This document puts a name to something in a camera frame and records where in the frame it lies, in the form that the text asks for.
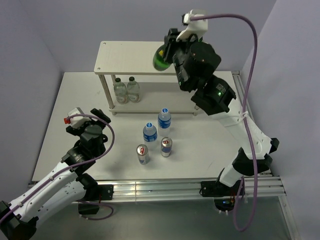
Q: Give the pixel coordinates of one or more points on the water bottle blue cap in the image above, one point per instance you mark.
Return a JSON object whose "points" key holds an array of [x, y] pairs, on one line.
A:
{"points": [[164, 122], [150, 135]]}

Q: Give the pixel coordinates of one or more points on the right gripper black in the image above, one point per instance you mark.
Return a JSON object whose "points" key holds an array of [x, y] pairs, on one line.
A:
{"points": [[169, 40]]}

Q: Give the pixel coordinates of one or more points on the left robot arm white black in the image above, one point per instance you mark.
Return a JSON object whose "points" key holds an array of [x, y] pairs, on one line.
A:
{"points": [[68, 182]]}

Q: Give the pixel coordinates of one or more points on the water bottle blue cap rear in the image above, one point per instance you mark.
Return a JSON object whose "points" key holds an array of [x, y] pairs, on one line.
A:
{"points": [[164, 122]]}

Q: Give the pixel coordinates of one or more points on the silver energy drink can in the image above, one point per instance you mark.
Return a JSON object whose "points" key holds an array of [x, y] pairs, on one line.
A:
{"points": [[143, 154], [166, 146]]}

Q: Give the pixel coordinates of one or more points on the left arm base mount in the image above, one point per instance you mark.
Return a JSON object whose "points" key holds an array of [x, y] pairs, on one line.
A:
{"points": [[105, 192]]}

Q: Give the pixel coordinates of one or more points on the white two-tier wooden shelf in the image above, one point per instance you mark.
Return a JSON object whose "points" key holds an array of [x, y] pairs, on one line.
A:
{"points": [[135, 57]]}

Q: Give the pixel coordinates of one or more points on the clear soda water bottle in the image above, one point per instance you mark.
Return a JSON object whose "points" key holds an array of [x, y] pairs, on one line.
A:
{"points": [[133, 90], [120, 91]]}

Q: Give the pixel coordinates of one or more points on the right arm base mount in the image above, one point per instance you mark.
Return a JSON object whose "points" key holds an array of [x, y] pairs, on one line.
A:
{"points": [[224, 197]]}

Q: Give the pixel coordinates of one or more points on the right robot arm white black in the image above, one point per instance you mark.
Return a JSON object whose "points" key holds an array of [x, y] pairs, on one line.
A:
{"points": [[218, 100]]}

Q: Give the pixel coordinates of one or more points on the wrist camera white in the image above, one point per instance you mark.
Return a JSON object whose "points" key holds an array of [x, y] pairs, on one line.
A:
{"points": [[197, 27], [77, 121]]}

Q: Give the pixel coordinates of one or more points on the silver energy drink can right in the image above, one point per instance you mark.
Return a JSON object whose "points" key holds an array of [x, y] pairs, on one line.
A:
{"points": [[166, 146]]}

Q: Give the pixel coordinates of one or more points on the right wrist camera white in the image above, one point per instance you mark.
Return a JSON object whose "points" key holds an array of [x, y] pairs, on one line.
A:
{"points": [[197, 27]]}

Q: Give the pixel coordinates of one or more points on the water bottle blue cap front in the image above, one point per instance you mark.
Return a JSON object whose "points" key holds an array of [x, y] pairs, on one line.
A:
{"points": [[150, 135]]}

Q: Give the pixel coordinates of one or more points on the clear soda water bottle left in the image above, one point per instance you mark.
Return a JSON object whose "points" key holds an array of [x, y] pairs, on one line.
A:
{"points": [[120, 91]]}

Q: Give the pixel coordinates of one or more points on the aluminium frame rail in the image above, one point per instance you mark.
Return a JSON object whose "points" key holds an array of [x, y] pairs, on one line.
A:
{"points": [[202, 145]]}

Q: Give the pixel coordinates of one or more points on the clear soda water bottle right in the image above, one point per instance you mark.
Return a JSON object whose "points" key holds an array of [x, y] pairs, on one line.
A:
{"points": [[133, 90]]}

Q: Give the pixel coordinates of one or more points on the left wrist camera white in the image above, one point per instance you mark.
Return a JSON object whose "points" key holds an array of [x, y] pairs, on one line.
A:
{"points": [[77, 121]]}

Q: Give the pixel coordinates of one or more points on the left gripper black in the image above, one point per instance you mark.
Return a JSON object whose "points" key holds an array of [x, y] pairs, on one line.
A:
{"points": [[77, 131]]}

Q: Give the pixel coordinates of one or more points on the silver energy drink can left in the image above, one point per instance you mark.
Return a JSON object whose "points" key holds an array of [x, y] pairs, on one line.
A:
{"points": [[143, 154]]}

